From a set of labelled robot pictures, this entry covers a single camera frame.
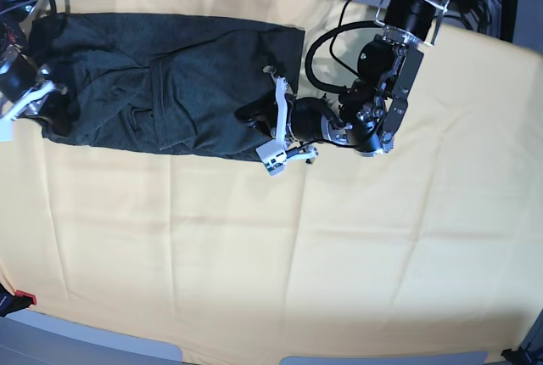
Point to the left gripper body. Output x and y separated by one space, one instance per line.
301 124

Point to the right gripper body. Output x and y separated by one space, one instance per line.
23 89

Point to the dark grey long-sleeve T-shirt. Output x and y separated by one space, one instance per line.
164 83

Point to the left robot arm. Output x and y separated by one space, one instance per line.
370 111

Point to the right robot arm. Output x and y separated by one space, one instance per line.
13 13

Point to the yellow table cloth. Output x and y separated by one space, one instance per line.
434 248

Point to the red and black clamp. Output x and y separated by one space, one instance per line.
18 301

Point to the black clamp lower right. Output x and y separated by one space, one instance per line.
522 356

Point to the black table leg post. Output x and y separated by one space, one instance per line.
509 10

